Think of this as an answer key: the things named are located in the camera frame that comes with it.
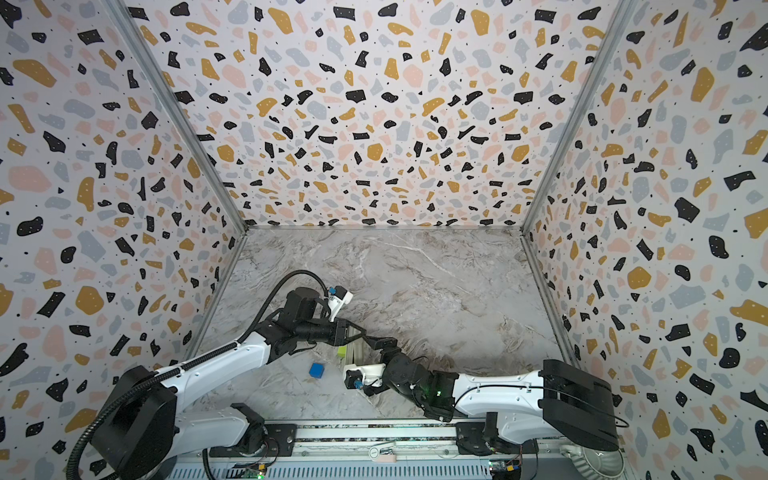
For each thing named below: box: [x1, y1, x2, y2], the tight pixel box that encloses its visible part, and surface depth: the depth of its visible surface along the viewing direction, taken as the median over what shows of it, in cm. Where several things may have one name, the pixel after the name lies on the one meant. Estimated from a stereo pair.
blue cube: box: [309, 362, 325, 379], surface depth 87 cm
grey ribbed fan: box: [571, 446, 626, 480], surface depth 68 cm
